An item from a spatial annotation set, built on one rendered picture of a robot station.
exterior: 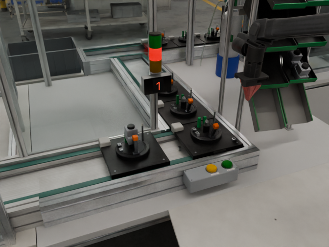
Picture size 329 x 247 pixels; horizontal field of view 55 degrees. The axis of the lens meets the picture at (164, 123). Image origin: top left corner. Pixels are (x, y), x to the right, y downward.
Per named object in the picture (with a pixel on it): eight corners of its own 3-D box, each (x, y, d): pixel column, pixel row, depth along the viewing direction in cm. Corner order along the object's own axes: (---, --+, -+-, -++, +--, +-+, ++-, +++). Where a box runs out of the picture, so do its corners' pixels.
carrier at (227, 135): (243, 147, 137) (246, 123, 131) (193, 160, 130) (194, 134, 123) (215, 121, 156) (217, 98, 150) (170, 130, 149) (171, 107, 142)
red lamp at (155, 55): (163, 60, 127) (163, 48, 124) (151, 61, 125) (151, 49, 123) (158, 56, 131) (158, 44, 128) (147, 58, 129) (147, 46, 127)
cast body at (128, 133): (139, 143, 127) (138, 128, 123) (129, 145, 126) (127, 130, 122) (133, 132, 134) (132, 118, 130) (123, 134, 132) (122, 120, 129)
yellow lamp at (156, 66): (163, 71, 129) (163, 60, 127) (152, 73, 128) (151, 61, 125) (159, 67, 133) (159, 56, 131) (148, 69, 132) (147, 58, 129)
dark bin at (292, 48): (295, 50, 126) (303, 36, 120) (265, 52, 124) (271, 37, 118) (270, 6, 141) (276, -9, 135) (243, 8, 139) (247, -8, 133)
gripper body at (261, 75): (233, 78, 112) (236, 58, 108) (257, 74, 115) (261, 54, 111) (243, 85, 106) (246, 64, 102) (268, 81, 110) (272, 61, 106)
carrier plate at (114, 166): (170, 164, 127) (170, 160, 126) (111, 179, 119) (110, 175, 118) (150, 134, 146) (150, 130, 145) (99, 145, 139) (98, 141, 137)
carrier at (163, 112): (215, 120, 157) (217, 98, 150) (170, 130, 149) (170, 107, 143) (193, 100, 176) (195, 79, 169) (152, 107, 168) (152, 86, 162)
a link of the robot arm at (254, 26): (259, 23, 98) (278, 28, 102) (237, 14, 107) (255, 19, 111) (245, 60, 103) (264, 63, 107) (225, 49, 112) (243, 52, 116)
